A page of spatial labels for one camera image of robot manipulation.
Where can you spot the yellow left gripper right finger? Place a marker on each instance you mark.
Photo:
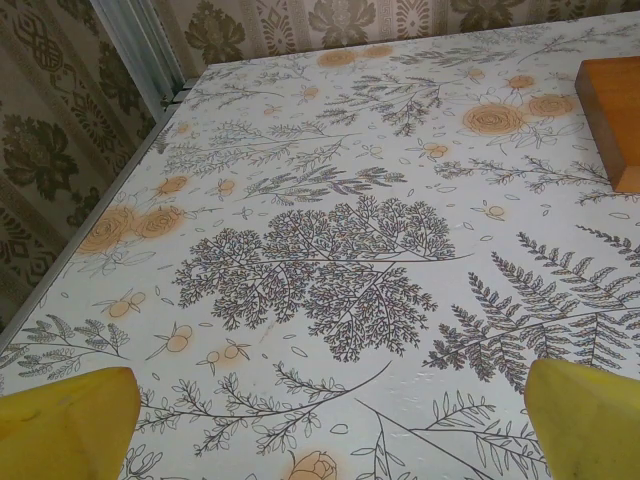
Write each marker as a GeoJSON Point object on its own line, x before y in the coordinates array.
{"type": "Point", "coordinates": [590, 430]}

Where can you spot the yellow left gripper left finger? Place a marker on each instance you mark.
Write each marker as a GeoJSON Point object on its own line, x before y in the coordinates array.
{"type": "Point", "coordinates": [65, 430]}

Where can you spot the aluminium table side rail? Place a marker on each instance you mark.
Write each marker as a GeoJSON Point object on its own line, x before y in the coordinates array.
{"type": "Point", "coordinates": [106, 201]}

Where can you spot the aluminium frame post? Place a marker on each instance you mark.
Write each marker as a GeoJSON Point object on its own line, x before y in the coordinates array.
{"type": "Point", "coordinates": [135, 45]}

